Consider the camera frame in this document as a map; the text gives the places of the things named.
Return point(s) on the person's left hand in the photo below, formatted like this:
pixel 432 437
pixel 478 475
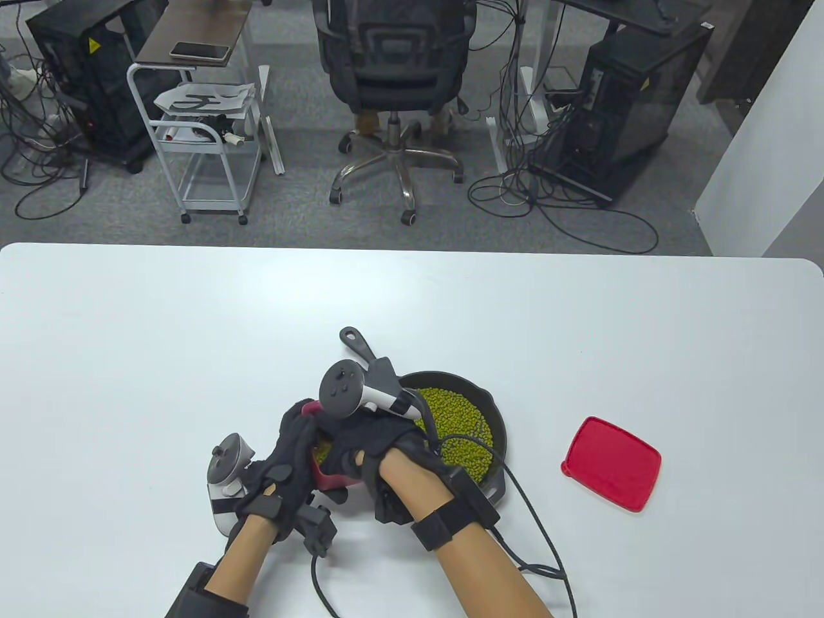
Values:
pixel 273 476

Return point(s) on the person's right hand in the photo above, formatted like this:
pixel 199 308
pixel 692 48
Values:
pixel 373 438

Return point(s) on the red plastic container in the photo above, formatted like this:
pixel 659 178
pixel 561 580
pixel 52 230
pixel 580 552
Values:
pixel 328 479

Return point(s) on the green mung beans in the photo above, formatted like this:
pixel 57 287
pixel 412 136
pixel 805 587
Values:
pixel 457 418

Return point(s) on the black frying pan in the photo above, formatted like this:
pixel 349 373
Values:
pixel 450 378

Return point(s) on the red plastic lid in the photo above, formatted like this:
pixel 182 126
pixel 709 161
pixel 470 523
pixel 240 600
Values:
pixel 611 463

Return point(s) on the person's right forearm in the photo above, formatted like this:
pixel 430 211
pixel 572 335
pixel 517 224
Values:
pixel 476 573

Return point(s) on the black forearm sensor box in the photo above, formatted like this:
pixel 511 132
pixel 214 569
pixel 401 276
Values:
pixel 203 595

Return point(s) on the person's left forearm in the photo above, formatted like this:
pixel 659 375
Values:
pixel 241 563

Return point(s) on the grey white handheld controller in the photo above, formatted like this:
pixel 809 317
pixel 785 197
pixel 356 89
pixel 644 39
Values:
pixel 341 386
pixel 228 458

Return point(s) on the black wrist band with box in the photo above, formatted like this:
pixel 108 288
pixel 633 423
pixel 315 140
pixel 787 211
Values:
pixel 444 524

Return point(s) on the white desk leg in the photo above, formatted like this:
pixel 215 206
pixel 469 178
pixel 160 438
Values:
pixel 270 129
pixel 544 32

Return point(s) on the white rolling cart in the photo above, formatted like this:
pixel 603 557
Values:
pixel 193 148

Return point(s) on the white handheld device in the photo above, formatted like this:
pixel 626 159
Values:
pixel 190 133

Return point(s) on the white printed papers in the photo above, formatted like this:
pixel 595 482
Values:
pixel 228 100

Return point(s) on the black mesh office chair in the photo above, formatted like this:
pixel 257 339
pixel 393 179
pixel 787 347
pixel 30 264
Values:
pixel 396 64

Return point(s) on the black computer tower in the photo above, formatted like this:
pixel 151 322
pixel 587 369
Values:
pixel 618 96
pixel 64 38

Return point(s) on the black smartphone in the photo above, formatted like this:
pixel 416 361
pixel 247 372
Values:
pixel 199 51

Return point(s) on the brown wooden side table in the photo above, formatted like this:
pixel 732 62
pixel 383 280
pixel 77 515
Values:
pixel 193 22

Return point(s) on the white power strip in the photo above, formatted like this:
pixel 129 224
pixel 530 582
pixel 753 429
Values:
pixel 19 78

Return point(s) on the black desk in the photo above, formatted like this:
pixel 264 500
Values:
pixel 618 9

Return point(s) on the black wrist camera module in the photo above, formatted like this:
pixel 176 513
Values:
pixel 318 531

